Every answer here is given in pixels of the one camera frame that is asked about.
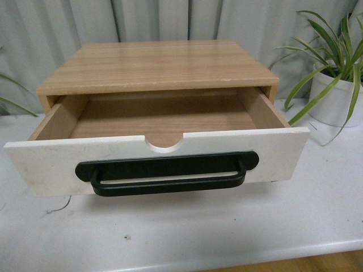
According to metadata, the green plant leaves left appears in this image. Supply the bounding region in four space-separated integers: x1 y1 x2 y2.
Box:
1 44 42 117

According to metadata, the black metal drawer handle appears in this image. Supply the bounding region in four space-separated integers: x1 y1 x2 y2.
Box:
75 151 259 197

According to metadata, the white-front wooden drawer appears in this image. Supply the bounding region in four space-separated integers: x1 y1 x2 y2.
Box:
5 87 309 196

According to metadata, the green spider plant right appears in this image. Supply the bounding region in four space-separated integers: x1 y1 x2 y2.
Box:
268 10 363 147

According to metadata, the grey pleated curtain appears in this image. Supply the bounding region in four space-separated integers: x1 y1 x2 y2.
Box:
1 1 362 97

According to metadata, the wooden drawer cabinet shell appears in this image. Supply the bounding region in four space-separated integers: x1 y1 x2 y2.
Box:
37 40 279 111

